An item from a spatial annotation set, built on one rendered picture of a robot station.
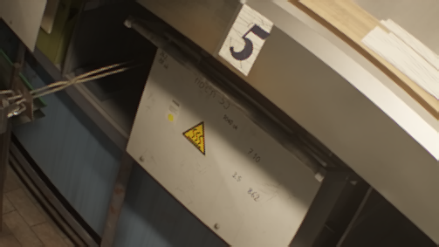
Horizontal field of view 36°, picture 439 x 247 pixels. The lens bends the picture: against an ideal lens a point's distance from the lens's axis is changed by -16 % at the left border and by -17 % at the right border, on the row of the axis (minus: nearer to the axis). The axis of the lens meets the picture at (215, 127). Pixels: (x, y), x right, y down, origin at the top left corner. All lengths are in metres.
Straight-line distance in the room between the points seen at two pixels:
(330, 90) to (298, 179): 0.40
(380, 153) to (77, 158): 1.60
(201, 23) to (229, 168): 0.46
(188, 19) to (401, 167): 0.64
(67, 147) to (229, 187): 1.01
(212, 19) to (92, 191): 1.28
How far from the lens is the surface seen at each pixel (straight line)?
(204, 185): 2.16
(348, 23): 1.62
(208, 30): 1.78
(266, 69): 1.69
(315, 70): 1.62
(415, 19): 1.70
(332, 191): 2.04
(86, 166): 2.87
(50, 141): 3.06
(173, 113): 2.17
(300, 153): 1.77
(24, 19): 2.77
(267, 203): 2.02
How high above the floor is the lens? 2.32
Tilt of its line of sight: 32 degrees down
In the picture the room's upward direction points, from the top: 21 degrees clockwise
